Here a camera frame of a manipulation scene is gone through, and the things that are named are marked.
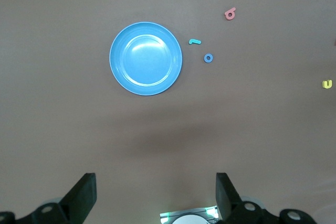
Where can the blue foam letter o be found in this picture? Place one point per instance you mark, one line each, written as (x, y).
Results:
(205, 58)

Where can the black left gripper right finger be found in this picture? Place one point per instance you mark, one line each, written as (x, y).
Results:
(228, 203)

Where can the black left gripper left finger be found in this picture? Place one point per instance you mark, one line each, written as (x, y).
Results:
(78, 197)

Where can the yellow foam letter u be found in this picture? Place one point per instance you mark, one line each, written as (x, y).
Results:
(324, 84)

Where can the blue plastic plate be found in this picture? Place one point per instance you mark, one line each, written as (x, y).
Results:
(145, 58)

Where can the brown paper table cover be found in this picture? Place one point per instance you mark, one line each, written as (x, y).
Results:
(52, 103)

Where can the pink foam letter with hole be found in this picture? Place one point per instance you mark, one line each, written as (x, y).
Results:
(230, 14)

